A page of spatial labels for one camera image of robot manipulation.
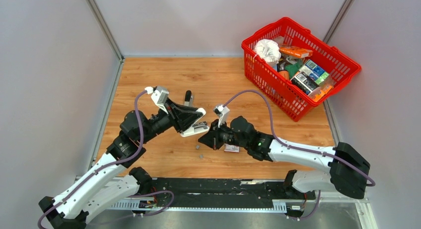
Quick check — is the red plastic basket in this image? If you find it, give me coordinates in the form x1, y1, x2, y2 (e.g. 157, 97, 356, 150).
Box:
241, 17, 361, 122

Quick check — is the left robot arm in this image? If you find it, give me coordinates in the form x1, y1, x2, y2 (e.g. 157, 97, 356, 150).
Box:
39, 93, 206, 229

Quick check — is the red white staple box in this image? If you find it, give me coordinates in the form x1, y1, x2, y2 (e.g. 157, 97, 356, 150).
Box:
224, 144, 240, 153

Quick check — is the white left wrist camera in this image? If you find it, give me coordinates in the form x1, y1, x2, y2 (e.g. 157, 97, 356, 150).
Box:
144, 86, 169, 114

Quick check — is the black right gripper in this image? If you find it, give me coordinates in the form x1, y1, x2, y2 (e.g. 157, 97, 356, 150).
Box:
198, 119, 249, 152

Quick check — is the white stapler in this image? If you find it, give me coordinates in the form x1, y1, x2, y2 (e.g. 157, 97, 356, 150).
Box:
180, 108, 210, 137

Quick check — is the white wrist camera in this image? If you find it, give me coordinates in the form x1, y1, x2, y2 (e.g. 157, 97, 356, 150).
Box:
144, 86, 169, 114
213, 104, 230, 127

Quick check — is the white crumpled bag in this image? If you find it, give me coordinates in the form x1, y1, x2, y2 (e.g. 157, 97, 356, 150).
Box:
253, 39, 281, 67

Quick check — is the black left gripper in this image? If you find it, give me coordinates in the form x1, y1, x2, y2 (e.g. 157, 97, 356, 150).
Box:
139, 97, 203, 144

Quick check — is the grey stapler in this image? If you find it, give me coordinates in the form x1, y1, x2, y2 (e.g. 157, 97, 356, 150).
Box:
184, 90, 194, 107

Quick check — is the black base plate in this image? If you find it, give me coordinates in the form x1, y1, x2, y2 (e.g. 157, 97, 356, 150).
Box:
138, 177, 317, 209

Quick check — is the black white box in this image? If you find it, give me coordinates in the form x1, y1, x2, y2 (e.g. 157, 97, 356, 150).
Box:
291, 72, 321, 96

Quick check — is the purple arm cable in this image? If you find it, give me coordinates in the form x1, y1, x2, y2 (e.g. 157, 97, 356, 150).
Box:
37, 88, 175, 229
222, 89, 376, 220

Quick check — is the blue green box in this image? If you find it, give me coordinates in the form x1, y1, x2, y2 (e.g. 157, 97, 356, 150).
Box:
299, 60, 330, 85

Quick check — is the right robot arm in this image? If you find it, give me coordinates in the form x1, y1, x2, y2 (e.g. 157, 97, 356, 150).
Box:
198, 116, 373, 199

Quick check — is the orange box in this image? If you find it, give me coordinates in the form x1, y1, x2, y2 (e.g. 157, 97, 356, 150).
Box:
280, 45, 313, 59

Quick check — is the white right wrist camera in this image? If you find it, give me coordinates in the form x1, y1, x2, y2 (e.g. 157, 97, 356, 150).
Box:
213, 104, 230, 127

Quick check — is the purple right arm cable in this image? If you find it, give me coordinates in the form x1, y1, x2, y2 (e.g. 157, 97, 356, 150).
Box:
222, 89, 376, 220

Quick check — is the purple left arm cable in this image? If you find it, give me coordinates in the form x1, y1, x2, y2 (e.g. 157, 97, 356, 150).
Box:
37, 88, 175, 229

